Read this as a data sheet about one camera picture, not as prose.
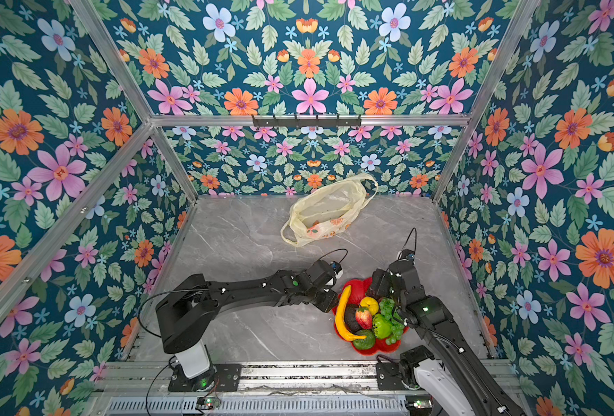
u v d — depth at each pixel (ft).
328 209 3.77
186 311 1.64
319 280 2.18
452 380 1.84
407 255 2.27
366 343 2.44
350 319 2.62
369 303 2.70
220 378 2.40
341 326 2.52
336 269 2.57
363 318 2.51
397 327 2.51
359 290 2.88
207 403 2.31
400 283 1.94
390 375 2.41
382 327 2.52
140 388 2.39
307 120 3.04
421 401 2.32
